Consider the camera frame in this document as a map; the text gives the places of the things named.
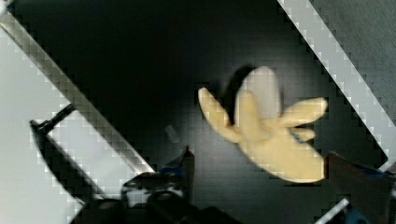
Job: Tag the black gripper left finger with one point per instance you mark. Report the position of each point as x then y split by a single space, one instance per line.
183 165

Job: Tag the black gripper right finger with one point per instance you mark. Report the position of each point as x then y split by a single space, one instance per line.
370 191

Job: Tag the peeled plush banana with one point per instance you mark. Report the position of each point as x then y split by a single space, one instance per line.
275 139

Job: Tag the black and steel toaster oven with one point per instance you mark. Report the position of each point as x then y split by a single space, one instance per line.
134 68

